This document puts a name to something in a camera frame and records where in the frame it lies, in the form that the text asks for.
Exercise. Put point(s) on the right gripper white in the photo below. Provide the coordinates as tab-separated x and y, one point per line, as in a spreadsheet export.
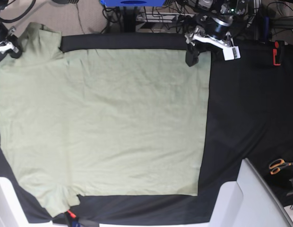
9	42

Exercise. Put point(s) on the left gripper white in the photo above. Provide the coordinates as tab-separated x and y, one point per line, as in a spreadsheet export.
230	51

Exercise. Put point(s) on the light green T-shirt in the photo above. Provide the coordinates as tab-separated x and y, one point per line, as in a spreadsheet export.
101	122

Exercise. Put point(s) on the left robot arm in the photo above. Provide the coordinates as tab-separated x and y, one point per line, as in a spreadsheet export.
212	28

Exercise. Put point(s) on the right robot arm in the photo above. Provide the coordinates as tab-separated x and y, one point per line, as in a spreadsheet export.
4	4

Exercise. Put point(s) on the white power strip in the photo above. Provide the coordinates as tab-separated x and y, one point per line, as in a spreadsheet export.
164	17

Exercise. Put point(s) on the black stand pole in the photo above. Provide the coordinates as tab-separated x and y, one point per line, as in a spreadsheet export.
129	15

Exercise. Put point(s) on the black table cloth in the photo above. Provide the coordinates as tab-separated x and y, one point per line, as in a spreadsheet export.
250	115

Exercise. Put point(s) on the red black clamp right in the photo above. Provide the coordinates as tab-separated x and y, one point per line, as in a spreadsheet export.
278	52

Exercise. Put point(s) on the red black clamp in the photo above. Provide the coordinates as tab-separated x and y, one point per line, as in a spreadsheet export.
71	219
278	52

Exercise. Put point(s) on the blue box on stand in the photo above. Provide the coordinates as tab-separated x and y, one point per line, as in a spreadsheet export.
133	3

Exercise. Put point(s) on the white bin right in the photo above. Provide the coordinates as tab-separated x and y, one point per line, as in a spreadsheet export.
248	202

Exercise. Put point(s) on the white bin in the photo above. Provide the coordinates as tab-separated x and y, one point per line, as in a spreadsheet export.
11	212
248	202

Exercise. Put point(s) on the white bin left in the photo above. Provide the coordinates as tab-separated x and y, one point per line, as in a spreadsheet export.
11	212

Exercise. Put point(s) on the red black clamp bottom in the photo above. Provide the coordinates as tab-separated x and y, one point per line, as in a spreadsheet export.
71	219

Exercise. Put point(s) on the blue clamp on frame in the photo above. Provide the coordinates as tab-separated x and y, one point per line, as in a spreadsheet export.
264	29

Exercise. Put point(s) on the orange handled scissors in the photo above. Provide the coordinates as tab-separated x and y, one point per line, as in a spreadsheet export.
277	165

